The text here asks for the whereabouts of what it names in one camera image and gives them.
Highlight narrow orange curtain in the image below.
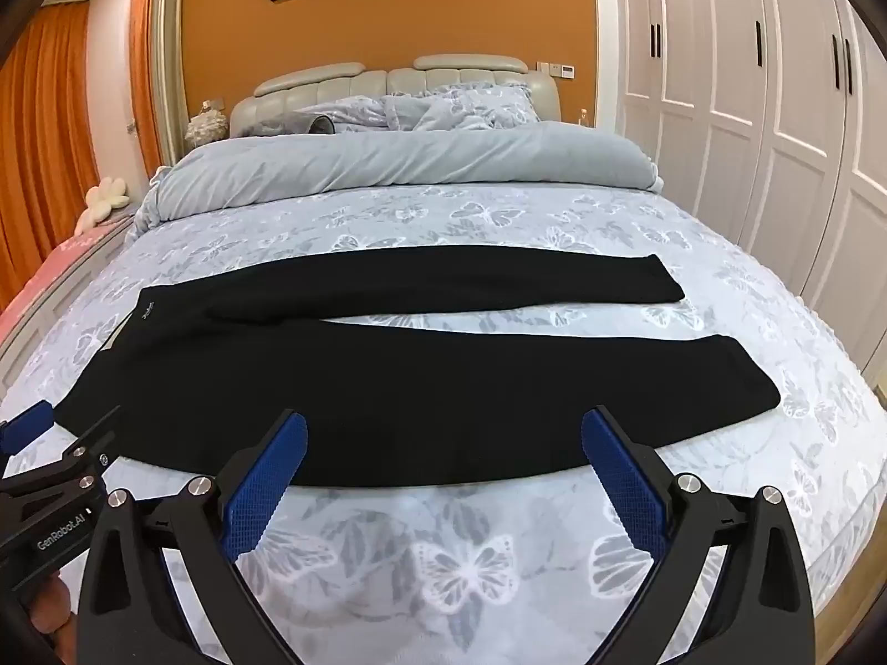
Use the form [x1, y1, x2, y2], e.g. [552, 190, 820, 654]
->
[128, 0, 166, 162]

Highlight white flower plush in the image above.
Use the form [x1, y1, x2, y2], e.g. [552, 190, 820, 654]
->
[75, 176, 132, 233]

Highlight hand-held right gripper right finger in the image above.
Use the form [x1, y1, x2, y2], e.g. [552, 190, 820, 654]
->
[580, 405, 815, 665]

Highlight wide orange curtain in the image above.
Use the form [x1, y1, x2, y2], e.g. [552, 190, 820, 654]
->
[0, 3, 104, 292]

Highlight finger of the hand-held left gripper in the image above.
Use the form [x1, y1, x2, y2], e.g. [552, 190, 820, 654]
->
[0, 398, 57, 458]
[61, 407, 124, 467]

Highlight person's left hand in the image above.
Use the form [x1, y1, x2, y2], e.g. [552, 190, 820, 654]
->
[26, 566, 76, 665]

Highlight grey duvet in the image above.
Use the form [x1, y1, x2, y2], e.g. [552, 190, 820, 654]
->
[131, 120, 666, 237]

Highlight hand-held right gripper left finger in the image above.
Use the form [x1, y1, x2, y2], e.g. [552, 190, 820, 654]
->
[75, 408, 309, 665]

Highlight white wardrobe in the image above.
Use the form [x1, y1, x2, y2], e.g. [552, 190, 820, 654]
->
[610, 0, 887, 389]

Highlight butterfly print pillow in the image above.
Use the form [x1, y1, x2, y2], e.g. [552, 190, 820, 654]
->
[273, 95, 390, 138]
[383, 81, 543, 134]

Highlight beige padded headboard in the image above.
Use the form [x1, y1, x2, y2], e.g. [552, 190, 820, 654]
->
[228, 53, 562, 140]

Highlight black pants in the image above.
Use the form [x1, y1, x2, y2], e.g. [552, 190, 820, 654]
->
[54, 245, 783, 489]

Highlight bed with butterfly duvet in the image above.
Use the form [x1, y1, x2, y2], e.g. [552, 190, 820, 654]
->
[0, 176, 887, 665]

